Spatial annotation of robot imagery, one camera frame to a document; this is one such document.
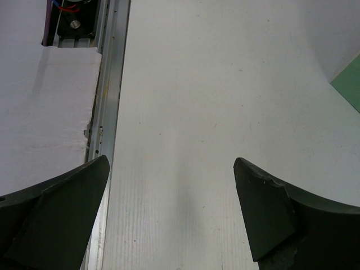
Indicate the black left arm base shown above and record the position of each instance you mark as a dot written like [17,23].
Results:
[78,19]

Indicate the white foam board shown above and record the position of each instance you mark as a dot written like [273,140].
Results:
[47,97]

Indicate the green paper gift bag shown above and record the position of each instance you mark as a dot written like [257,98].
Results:
[346,82]

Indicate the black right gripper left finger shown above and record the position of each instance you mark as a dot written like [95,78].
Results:
[48,225]

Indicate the aluminium table frame rail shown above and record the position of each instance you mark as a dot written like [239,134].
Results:
[110,41]

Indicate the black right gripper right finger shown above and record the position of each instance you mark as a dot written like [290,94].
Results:
[290,228]

